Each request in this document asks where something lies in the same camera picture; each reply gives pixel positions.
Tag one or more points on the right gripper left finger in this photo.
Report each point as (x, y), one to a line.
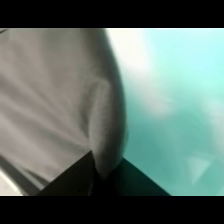
(71, 180)

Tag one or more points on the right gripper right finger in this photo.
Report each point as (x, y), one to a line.
(133, 183)

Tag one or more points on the grey garment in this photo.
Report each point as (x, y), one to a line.
(56, 100)

